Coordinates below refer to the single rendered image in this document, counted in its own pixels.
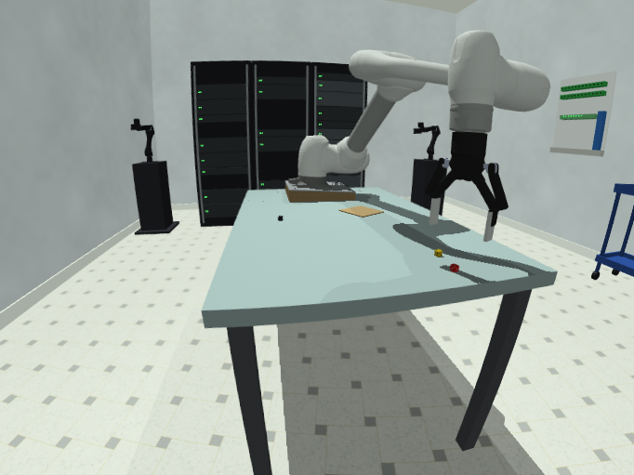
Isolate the tan mat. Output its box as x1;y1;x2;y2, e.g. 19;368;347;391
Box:
339;205;384;218

